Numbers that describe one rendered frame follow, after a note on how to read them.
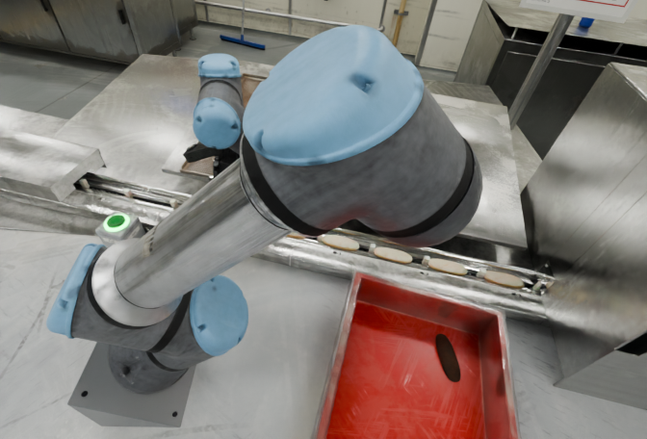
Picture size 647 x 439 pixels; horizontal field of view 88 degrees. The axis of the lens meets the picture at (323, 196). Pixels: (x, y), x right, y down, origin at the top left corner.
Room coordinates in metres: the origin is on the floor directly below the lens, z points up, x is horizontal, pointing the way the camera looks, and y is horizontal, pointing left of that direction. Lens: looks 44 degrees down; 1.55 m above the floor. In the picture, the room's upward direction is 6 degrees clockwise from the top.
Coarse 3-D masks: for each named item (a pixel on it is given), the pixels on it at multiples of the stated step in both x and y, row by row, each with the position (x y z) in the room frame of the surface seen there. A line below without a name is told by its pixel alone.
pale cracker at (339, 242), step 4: (324, 236) 0.57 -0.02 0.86; (328, 236) 0.57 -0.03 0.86; (332, 236) 0.57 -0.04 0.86; (336, 236) 0.57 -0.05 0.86; (340, 236) 0.58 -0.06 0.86; (324, 240) 0.56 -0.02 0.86; (328, 240) 0.56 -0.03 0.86; (332, 240) 0.56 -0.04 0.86; (336, 240) 0.56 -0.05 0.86; (340, 240) 0.56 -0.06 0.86; (344, 240) 0.56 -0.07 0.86; (348, 240) 0.56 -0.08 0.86; (352, 240) 0.57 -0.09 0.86; (328, 244) 0.55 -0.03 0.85; (332, 244) 0.55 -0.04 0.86; (336, 244) 0.55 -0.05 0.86; (340, 244) 0.55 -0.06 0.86; (344, 244) 0.55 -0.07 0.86; (348, 244) 0.55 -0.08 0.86; (352, 244) 0.55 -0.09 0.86; (356, 244) 0.56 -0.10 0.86; (344, 248) 0.54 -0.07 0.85; (348, 248) 0.54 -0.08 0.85; (352, 248) 0.54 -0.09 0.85; (356, 248) 0.54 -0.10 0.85
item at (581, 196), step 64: (576, 128) 0.74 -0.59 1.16; (640, 128) 0.57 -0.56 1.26; (576, 192) 0.60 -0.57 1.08; (640, 192) 0.47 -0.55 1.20; (576, 256) 0.47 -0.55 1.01; (640, 256) 0.37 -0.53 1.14; (576, 320) 0.35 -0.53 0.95; (640, 320) 0.29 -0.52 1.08; (576, 384) 0.26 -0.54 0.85; (640, 384) 0.25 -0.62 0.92
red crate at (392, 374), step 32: (352, 320) 0.36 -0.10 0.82; (384, 320) 0.37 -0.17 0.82; (416, 320) 0.38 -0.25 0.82; (352, 352) 0.29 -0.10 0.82; (384, 352) 0.30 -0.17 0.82; (416, 352) 0.30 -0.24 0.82; (352, 384) 0.23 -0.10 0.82; (384, 384) 0.23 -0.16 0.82; (416, 384) 0.24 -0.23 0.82; (448, 384) 0.25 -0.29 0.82; (480, 384) 0.25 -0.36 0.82; (352, 416) 0.17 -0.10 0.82; (384, 416) 0.18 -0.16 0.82; (416, 416) 0.18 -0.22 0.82; (448, 416) 0.19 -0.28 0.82; (480, 416) 0.20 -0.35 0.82
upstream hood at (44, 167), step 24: (0, 144) 0.73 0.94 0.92; (24, 144) 0.74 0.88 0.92; (48, 144) 0.75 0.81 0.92; (72, 144) 0.76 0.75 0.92; (0, 168) 0.63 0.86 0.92; (24, 168) 0.64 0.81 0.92; (48, 168) 0.65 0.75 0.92; (72, 168) 0.66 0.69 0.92; (96, 168) 0.73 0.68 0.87; (24, 192) 0.60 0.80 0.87; (48, 192) 0.58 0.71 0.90
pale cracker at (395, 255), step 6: (378, 252) 0.54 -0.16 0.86; (384, 252) 0.54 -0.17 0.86; (390, 252) 0.54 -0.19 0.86; (396, 252) 0.54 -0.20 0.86; (402, 252) 0.54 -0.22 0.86; (384, 258) 0.52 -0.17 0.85; (390, 258) 0.52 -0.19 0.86; (396, 258) 0.52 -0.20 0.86; (402, 258) 0.52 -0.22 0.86; (408, 258) 0.53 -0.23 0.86
